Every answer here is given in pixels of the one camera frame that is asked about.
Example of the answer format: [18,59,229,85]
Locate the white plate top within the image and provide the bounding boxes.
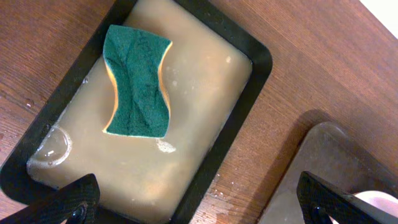
[329,190,398,224]

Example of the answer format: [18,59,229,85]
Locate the large brown serving tray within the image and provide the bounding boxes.
[259,122,397,223]

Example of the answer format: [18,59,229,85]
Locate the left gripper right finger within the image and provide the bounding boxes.
[296,171,397,224]

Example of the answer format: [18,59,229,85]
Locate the small black water tray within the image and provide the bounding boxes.
[1,0,272,223]

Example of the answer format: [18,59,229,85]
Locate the green yellow sponge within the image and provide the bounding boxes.
[103,25,172,138]

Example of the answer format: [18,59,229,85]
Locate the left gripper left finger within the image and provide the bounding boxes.
[1,174,100,224]

